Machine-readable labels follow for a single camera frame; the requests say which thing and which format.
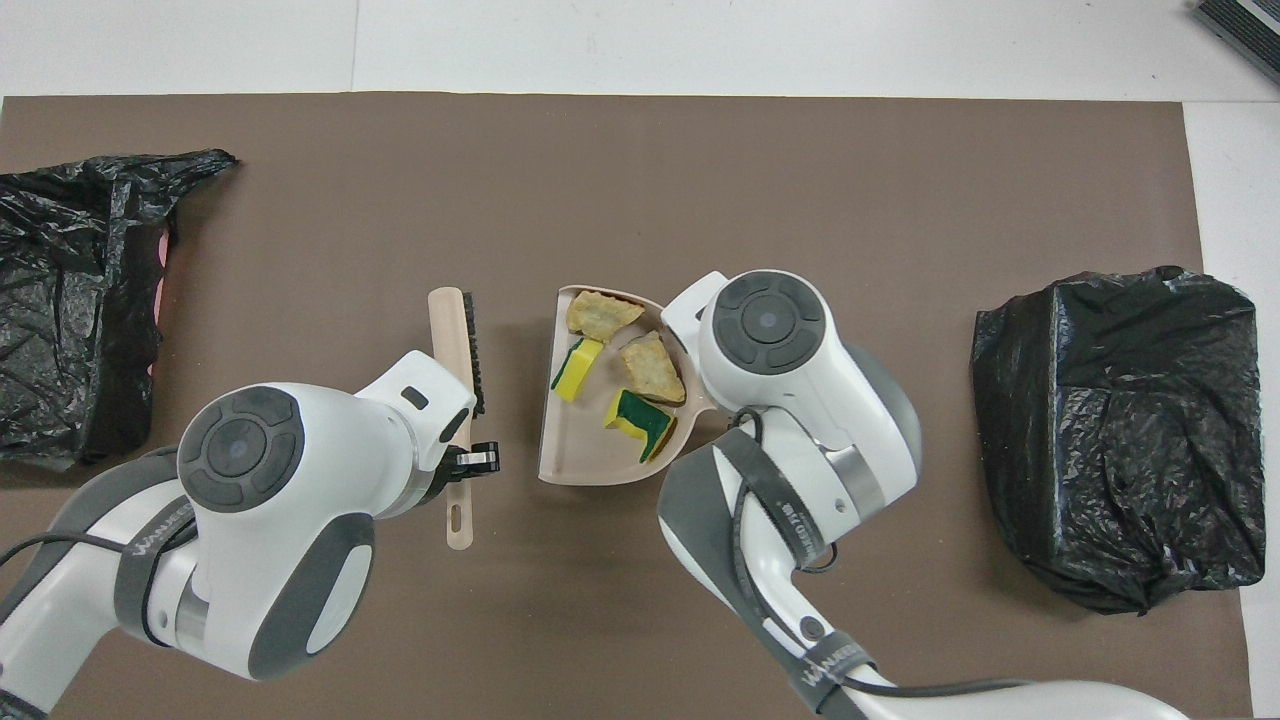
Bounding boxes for small yellow sponge wedge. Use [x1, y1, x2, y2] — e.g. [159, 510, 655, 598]
[551, 337, 605, 403]

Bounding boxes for beige hand brush black bristles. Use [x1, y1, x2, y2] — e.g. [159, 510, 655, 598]
[428, 287, 487, 551]

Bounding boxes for beige plastic dustpan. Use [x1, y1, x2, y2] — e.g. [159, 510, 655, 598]
[538, 285, 716, 488]

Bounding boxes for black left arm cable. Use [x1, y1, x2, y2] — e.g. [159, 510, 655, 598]
[0, 528, 201, 720]

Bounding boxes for pale striped bread piece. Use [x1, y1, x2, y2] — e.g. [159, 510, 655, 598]
[566, 290, 646, 343]

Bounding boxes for brown table mat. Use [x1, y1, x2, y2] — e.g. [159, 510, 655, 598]
[0, 93, 1253, 720]

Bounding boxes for dark grey ribbed object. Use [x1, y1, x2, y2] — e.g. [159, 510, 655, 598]
[1190, 0, 1280, 86]

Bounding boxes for green yellow jagged sponge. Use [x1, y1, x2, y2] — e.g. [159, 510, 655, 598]
[604, 389, 677, 464]

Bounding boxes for orange striped bread piece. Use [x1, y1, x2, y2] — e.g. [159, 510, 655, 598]
[619, 331, 687, 405]

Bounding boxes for black bag lined pink bin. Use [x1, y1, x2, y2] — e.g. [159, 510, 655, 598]
[0, 149, 239, 471]

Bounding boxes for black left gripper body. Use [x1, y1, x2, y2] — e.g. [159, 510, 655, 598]
[424, 408, 475, 501]

